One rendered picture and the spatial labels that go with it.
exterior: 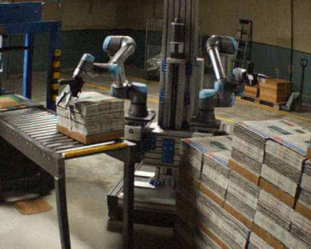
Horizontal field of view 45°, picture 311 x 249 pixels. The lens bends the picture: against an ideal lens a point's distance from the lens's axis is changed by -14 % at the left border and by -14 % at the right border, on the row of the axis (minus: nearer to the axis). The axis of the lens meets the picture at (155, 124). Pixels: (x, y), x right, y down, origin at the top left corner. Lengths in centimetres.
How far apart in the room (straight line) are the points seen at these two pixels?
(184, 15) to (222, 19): 755
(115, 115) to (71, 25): 991
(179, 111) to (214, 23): 784
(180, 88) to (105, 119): 82
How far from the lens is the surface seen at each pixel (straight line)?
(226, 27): 1062
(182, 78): 313
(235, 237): 208
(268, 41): 984
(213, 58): 291
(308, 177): 158
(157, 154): 314
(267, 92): 864
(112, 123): 253
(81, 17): 1251
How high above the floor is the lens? 151
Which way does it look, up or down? 14 degrees down
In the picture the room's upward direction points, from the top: 3 degrees clockwise
